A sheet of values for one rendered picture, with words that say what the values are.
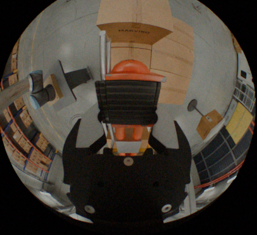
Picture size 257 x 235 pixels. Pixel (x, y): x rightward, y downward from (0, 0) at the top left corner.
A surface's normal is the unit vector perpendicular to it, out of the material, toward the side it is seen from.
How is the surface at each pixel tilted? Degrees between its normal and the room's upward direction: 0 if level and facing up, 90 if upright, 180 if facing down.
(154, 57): 0
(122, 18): 0
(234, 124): 90
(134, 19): 0
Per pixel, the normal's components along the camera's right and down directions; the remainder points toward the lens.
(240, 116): -1.00, -0.04
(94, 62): 0.00, 0.54
